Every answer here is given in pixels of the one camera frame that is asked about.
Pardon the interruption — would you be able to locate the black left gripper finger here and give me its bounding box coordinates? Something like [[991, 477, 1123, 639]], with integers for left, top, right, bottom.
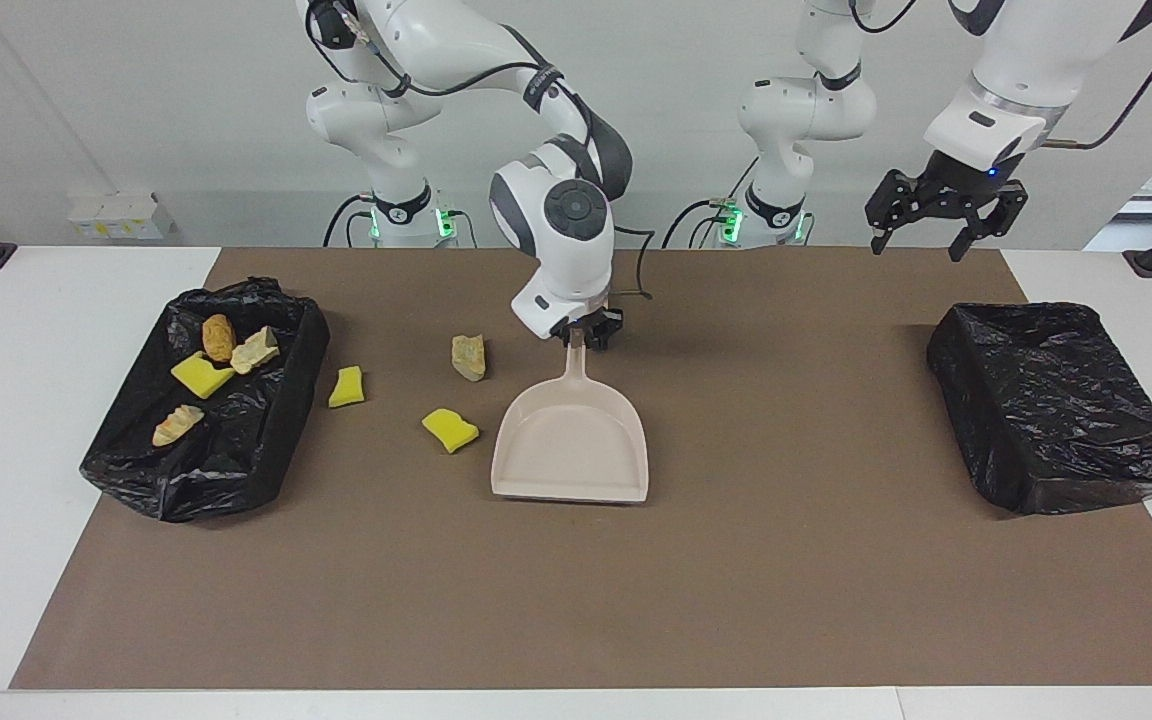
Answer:
[[864, 172, 937, 255], [949, 182, 1030, 263]]

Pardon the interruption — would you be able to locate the pale yellow foam chunk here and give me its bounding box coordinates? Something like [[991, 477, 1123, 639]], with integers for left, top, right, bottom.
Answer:
[[230, 326, 281, 376], [451, 334, 488, 383], [152, 404, 206, 448]]

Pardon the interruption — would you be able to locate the beige plastic dustpan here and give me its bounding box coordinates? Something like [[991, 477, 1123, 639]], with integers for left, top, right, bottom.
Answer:
[[491, 330, 650, 504]]

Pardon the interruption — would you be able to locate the wedge yellow sponge piece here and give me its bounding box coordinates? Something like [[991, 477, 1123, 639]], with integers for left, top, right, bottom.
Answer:
[[422, 408, 481, 455]]

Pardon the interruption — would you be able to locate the small yellow sponge piece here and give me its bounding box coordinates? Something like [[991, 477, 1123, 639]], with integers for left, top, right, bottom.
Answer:
[[327, 366, 367, 409]]

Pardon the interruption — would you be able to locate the brown bread roll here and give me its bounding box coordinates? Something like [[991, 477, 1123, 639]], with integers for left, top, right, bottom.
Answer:
[[202, 314, 238, 363]]

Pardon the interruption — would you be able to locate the notched yellow sponge piece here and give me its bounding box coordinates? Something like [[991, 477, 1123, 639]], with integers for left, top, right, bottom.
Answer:
[[171, 351, 236, 399]]

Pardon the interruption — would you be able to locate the black bag lined bin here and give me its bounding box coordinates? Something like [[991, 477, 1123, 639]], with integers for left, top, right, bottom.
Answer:
[[79, 277, 331, 524], [926, 300, 1152, 517]]

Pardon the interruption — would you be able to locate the brown paper table mat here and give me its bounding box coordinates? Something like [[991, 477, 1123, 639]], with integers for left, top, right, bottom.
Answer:
[[9, 247, 1152, 691]]

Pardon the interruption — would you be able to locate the black left base cable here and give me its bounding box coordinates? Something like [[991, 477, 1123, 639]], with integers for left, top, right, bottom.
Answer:
[[663, 155, 762, 249]]

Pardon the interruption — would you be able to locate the black base cable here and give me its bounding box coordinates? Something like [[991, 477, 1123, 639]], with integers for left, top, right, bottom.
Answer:
[[663, 155, 762, 249], [323, 192, 379, 249]]

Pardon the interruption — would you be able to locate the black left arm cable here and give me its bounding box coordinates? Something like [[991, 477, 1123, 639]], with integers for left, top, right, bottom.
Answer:
[[1041, 0, 1152, 151]]

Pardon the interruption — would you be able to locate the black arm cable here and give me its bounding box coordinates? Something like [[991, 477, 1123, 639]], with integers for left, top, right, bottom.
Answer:
[[304, 0, 655, 299], [1041, 0, 1152, 151]]

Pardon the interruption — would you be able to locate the black right base cable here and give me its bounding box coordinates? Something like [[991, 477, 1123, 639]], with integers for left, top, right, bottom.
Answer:
[[323, 192, 379, 249]]

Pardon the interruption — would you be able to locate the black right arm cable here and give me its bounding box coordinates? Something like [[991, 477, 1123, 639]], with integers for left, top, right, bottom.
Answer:
[[304, 0, 655, 299]]

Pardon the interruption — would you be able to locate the white wall power strip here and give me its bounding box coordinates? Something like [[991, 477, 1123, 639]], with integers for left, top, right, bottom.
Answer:
[[67, 192, 175, 241]]

